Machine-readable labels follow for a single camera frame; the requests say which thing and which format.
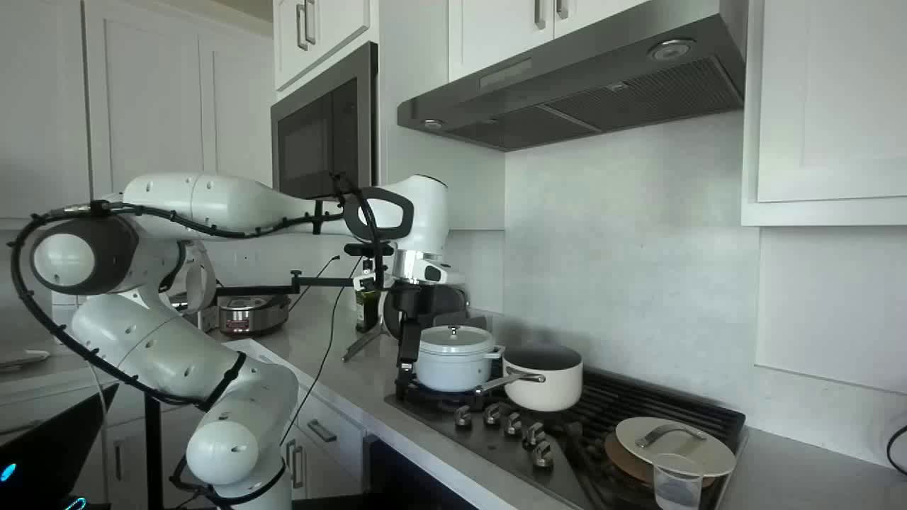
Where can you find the white dutch oven with lid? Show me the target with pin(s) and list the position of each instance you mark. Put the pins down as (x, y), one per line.
(458, 362)

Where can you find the black stand pole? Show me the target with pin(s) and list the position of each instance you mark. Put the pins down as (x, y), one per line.
(153, 454)

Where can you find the built-in black microwave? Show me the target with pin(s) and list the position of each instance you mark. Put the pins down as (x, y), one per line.
(322, 143)

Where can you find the steel range hood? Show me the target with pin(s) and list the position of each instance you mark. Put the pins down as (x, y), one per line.
(586, 86)

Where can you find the clear plastic cup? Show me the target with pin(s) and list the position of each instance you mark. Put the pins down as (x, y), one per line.
(678, 481)

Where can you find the tall white cabinet doors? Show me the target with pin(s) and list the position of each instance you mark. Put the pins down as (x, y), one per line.
(151, 93)

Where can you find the steel cooktop knob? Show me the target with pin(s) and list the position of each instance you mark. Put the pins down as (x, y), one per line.
(543, 460)
(533, 437)
(515, 425)
(492, 413)
(464, 418)

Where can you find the white drawer cabinet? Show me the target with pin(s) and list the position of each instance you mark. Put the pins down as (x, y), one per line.
(326, 454)

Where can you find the stainless steel pan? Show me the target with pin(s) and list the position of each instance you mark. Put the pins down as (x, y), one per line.
(250, 314)

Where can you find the black built-in oven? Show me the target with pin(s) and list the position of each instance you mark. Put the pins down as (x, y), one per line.
(406, 481)

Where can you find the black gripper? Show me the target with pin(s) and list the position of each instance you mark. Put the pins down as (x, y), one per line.
(427, 307)

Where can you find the round cork trivet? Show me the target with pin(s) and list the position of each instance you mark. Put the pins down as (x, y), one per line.
(627, 467)

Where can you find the white upper cabinet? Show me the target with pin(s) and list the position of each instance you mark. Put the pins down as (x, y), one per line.
(832, 103)
(501, 28)
(329, 22)

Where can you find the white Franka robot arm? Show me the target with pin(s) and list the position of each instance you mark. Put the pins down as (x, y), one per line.
(151, 342)

